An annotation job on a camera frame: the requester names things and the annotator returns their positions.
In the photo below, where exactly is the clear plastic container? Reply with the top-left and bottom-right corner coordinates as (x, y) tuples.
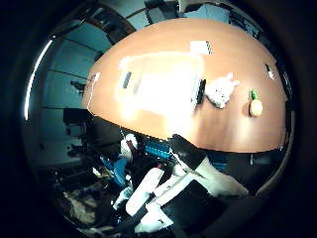
(114, 53), (208, 117)

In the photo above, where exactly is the plush pineapple toy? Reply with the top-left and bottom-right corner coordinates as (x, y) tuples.
(249, 89), (264, 118)

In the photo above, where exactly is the white paper label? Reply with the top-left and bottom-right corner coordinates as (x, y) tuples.
(189, 40), (214, 56)
(118, 56), (132, 69)

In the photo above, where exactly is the small black-white table marker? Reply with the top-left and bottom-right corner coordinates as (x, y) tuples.
(264, 62), (275, 80)

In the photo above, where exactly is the long ceiling light strip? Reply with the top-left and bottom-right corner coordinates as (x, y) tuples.
(23, 39), (53, 121)

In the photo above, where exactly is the blue metal frame rail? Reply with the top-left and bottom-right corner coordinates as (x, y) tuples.
(144, 140), (172, 161)

